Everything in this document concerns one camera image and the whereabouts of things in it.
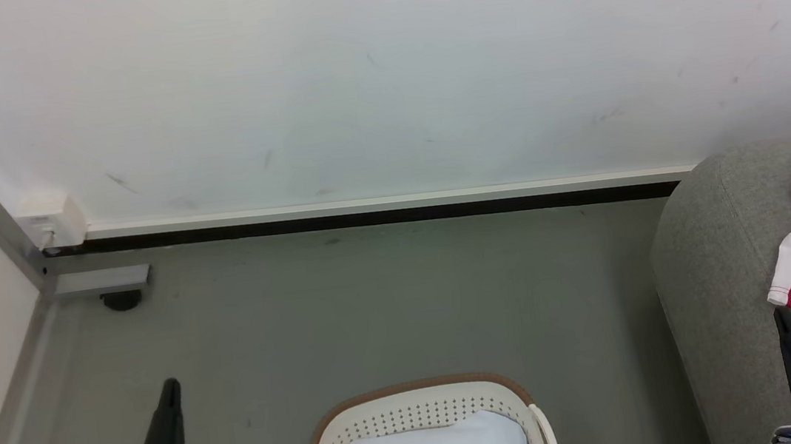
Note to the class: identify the white wall outlet box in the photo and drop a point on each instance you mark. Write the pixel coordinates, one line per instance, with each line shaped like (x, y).
(56, 216)

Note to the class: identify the white plastic laundry basket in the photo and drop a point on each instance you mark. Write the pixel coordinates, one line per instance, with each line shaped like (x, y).
(417, 413)

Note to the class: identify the black round frame foot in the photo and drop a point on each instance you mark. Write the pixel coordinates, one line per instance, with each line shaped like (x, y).
(121, 301)

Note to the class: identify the white and black baseboard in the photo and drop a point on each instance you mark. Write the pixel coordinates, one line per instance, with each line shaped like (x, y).
(364, 210)

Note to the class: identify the grey fabric sofa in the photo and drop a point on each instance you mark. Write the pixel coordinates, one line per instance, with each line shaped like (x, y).
(714, 275)

